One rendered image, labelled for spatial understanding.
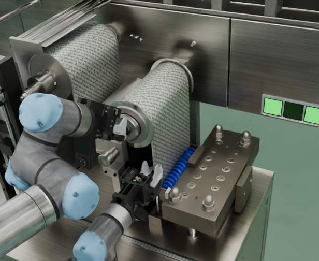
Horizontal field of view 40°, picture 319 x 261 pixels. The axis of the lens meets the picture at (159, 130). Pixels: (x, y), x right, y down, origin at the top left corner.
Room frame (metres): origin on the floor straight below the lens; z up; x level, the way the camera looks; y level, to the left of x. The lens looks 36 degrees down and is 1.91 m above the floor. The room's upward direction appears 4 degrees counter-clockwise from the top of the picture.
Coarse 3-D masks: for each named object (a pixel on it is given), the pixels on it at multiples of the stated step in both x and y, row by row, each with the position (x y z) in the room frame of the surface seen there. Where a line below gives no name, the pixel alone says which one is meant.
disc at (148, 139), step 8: (112, 104) 0.97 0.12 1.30; (120, 104) 0.96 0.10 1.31; (128, 104) 0.95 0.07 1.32; (144, 112) 0.93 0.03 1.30; (144, 120) 0.93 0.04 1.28; (152, 128) 0.92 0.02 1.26; (152, 136) 0.92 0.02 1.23; (128, 144) 0.96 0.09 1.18; (136, 144) 0.94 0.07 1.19; (144, 144) 0.93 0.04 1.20
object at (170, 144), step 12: (180, 120) 1.08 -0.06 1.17; (168, 132) 1.01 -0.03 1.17; (180, 132) 1.08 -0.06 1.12; (156, 144) 0.95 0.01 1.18; (168, 144) 1.01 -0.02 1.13; (180, 144) 1.07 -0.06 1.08; (156, 156) 0.94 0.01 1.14; (168, 156) 1.00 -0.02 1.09; (180, 156) 1.07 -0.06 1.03; (168, 168) 1.00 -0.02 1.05
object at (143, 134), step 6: (114, 108) 0.97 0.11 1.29; (120, 108) 0.96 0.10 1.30; (126, 108) 0.95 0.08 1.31; (132, 114) 0.94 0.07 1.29; (138, 114) 0.93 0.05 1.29; (138, 120) 0.93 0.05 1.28; (144, 126) 0.92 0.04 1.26; (144, 132) 0.92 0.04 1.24; (138, 138) 0.94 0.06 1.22; (144, 138) 0.93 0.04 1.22
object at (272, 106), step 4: (268, 100) 1.09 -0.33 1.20; (272, 100) 1.09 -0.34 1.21; (276, 100) 1.08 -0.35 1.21; (268, 104) 1.09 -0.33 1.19; (272, 104) 1.09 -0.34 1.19; (276, 104) 1.08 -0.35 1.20; (280, 104) 1.07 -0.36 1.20; (264, 108) 1.10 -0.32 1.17; (268, 108) 1.09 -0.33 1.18; (272, 108) 1.09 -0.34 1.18; (276, 108) 1.08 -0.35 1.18; (280, 108) 1.07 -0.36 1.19; (268, 112) 1.09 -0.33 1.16; (272, 112) 1.08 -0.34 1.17; (276, 112) 1.08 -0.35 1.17; (280, 112) 1.07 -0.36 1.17
